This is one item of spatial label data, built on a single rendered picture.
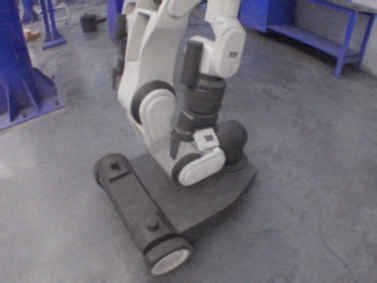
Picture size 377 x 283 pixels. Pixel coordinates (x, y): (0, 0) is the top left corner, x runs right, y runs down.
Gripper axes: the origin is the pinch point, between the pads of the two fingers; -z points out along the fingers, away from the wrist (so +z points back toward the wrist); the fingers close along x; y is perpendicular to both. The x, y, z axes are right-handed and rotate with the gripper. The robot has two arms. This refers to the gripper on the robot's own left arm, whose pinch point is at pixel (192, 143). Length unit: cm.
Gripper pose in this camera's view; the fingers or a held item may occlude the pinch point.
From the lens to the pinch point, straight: 64.9
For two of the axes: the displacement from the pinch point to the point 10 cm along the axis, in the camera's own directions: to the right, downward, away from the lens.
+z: 1.8, -8.2, -5.4
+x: -8.1, 1.9, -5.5
